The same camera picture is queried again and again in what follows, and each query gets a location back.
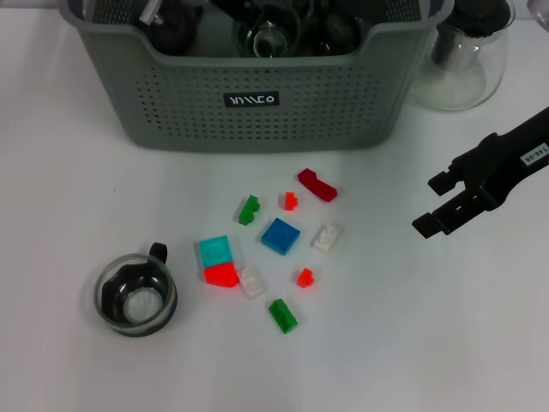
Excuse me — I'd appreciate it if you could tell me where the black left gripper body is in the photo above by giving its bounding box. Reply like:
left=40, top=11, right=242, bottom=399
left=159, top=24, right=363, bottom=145
left=211, top=0, right=317, bottom=21

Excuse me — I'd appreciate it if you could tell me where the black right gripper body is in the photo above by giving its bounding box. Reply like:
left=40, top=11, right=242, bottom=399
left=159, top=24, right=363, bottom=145
left=451, top=106, right=549, bottom=211

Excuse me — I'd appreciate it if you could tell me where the grey-green perforated storage bin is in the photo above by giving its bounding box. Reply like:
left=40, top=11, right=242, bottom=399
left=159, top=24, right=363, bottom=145
left=57, top=0, right=455, bottom=155

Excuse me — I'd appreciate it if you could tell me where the black round teapot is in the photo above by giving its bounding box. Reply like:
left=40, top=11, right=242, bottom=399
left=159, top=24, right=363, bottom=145
left=141, top=0, right=205, bottom=56

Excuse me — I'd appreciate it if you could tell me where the glass teapot with black lid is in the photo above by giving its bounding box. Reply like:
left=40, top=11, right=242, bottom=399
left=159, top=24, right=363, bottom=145
left=405, top=0, right=516, bottom=112

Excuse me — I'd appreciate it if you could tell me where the white two-stud toy brick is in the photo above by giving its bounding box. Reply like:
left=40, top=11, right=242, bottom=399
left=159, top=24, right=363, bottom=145
left=236, top=265, right=267, bottom=300
left=310, top=222, right=343, bottom=255

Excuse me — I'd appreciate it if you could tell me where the dark red long toy brick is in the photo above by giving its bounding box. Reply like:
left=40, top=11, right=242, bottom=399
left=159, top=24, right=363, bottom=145
left=298, top=167, right=339, bottom=204

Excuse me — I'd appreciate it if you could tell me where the blue square toy brick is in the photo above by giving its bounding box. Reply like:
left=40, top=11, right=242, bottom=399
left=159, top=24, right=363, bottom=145
left=260, top=217, right=301, bottom=257

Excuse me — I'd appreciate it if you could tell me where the green toy brick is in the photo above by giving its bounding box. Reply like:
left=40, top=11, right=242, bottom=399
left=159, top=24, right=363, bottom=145
left=237, top=194, right=262, bottom=226
left=268, top=298, right=299, bottom=335

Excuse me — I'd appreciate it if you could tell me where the red-orange sloped toy brick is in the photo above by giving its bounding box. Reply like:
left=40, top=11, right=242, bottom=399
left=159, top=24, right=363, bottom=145
left=203, top=262, right=240, bottom=288

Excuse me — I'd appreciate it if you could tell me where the teal square toy brick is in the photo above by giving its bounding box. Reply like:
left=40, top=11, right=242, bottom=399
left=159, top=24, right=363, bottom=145
left=197, top=234, right=236, bottom=270

